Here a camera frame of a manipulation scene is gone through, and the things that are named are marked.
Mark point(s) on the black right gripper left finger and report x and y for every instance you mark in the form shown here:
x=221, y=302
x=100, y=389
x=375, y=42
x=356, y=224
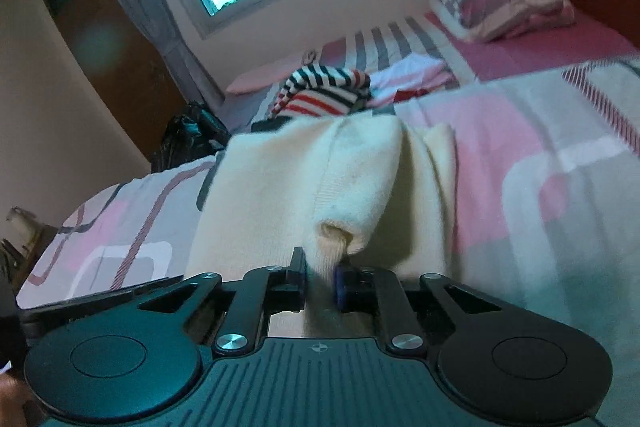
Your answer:
x=136, y=361

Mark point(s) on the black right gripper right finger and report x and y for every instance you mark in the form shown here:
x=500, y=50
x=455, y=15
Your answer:
x=498, y=361

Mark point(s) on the cream knitted sweater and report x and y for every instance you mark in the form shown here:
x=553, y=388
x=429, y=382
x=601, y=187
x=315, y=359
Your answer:
x=368, y=190

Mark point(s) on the person's left hand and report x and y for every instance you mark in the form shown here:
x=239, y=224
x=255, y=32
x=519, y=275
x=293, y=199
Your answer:
x=14, y=394

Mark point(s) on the pink grey patterned quilt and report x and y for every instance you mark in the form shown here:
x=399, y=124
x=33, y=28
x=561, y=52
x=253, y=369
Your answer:
x=547, y=210

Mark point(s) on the black bag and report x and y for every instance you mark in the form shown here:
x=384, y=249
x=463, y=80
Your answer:
x=194, y=133

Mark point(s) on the brown wooden door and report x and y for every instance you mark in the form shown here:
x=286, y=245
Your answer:
x=122, y=66

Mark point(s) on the white pink folded garment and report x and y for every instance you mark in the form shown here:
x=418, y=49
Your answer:
x=415, y=71

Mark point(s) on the pink striped bed sheet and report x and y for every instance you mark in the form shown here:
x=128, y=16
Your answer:
x=470, y=62

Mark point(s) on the red black striped garment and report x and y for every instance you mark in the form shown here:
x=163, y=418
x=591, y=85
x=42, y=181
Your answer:
x=316, y=91

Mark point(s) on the striped pink pillow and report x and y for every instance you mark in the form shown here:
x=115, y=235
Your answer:
x=480, y=21

